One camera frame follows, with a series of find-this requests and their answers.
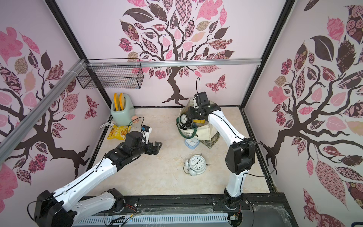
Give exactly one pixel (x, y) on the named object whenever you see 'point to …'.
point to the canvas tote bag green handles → (200, 131)
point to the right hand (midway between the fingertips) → (189, 112)
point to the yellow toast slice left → (116, 101)
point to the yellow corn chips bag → (119, 132)
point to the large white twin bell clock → (196, 165)
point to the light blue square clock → (192, 144)
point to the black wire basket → (114, 77)
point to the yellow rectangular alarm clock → (202, 121)
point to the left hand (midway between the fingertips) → (155, 145)
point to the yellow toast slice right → (122, 100)
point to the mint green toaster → (125, 117)
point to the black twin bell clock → (185, 122)
